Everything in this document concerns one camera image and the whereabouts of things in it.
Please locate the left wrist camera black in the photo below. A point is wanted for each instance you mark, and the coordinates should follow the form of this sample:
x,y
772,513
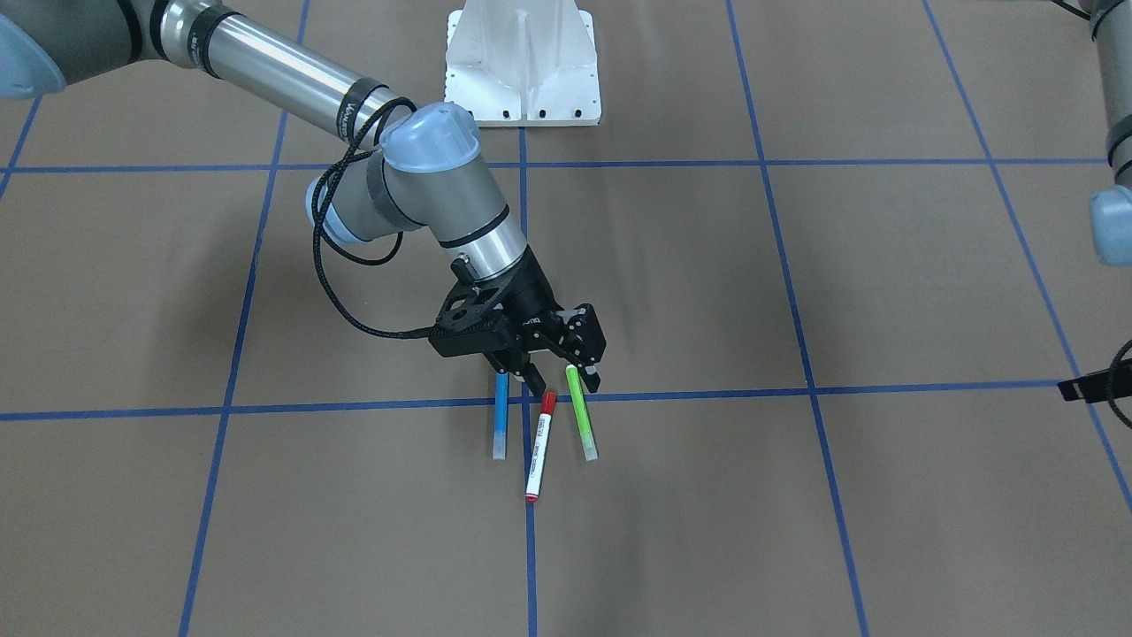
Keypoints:
x,y
1093,387

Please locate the green highlighter pen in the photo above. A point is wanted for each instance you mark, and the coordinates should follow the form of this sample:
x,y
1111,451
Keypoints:
x,y
584,425

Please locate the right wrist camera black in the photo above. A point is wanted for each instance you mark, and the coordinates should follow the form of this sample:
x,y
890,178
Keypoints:
x,y
471,321

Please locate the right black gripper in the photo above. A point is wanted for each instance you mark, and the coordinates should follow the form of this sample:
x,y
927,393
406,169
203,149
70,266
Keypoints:
x,y
532,293

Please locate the blue highlighter pen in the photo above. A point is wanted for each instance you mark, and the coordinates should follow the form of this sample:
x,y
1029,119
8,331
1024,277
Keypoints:
x,y
500,416

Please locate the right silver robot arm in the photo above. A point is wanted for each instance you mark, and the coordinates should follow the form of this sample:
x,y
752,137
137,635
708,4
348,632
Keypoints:
x,y
152,217

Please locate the red capped white marker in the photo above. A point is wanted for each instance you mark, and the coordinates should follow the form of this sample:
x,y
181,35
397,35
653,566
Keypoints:
x,y
539,451

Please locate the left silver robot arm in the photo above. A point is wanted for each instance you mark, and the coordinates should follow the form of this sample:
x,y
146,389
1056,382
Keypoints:
x,y
1110,208

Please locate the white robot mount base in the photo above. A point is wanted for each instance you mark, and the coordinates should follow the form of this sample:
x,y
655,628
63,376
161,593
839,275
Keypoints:
x,y
524,64

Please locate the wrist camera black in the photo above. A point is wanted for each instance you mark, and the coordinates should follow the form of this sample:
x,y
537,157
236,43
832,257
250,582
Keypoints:
x,y
1093,387
471,321

